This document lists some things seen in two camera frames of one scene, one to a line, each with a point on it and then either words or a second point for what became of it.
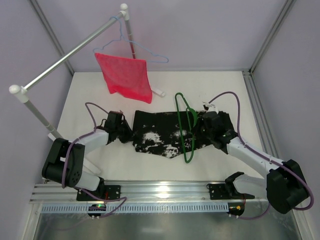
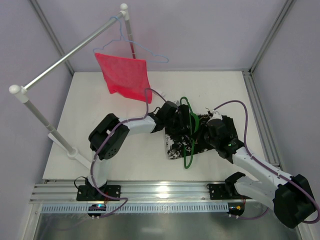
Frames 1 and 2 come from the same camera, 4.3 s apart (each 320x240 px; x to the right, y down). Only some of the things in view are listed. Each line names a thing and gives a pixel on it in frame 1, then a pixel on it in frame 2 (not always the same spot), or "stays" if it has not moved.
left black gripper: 122,130 to 185,116
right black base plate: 226,191 stays
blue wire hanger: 125,39 stays
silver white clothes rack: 21,93 stays
